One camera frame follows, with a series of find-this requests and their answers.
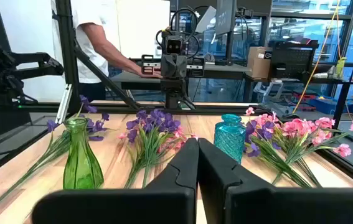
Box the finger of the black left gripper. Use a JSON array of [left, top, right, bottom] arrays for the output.
[[162, 55, 176, 79], [174, 55, 189, 79]]

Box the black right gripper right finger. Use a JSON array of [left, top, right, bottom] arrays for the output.
[[197, 138, 353, 224]]

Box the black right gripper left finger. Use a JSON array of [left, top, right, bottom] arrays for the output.
[[32, 138, 200, 224]]

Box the person's forearm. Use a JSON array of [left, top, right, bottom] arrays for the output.
[[81, 23, 146, 77]]

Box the teal textured glass vase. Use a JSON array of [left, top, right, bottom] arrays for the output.
[[213, 113, 247, 165]]

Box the green glass vase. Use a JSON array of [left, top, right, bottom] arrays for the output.
[[62, 116, 105, 190]]

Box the person's hand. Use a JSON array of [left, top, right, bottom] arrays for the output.
[[138, 68, 164, 79]]

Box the grey desk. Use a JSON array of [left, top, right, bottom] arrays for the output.
[[110, 63, 252, 91]]

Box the computer monitor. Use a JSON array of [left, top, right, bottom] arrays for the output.
[[215, 0, 238, 37]]

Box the cardboard box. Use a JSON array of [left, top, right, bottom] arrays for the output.
[[247, 46, 273, 79]]

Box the person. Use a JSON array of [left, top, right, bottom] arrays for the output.
[[50, 0, 164, 102]]

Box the black perforated crate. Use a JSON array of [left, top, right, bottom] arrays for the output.
[[269, 42, 319, 78]]

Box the yellow-green bottle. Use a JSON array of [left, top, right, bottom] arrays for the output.
[[334, 57, 347, 78]]

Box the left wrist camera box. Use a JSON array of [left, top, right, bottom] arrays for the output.
[[166, 35, 184, 55]]

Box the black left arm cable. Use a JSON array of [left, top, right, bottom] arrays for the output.
[[156, 6, 200, 60]]

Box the silver frame bracket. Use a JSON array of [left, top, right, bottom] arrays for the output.
[[55, 83, 73, 124]]

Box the yellow cable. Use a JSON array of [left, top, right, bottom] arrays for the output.
[[292, 0, 342, 114]]

